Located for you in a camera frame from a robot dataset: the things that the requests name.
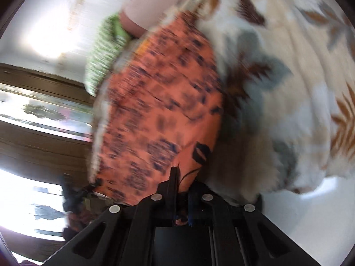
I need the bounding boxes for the beige leaf pattern blanket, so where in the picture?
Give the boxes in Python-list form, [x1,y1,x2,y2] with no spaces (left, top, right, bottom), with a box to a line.
[87,0,355,203]

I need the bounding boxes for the orange black floral garment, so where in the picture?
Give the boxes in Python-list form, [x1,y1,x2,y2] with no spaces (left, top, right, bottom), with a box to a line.
[90,12,223,205]

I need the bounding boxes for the wooden glass door cabinet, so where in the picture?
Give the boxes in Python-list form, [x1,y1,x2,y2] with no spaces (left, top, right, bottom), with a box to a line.
[0,63,96,261]

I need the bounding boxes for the pink bolster pillow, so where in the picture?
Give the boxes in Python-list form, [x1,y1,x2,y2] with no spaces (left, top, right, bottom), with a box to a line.
[119,0,179,38]

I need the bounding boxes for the green white patterned pillow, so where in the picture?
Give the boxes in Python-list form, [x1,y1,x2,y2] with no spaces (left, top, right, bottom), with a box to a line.
[84,13,131,97]

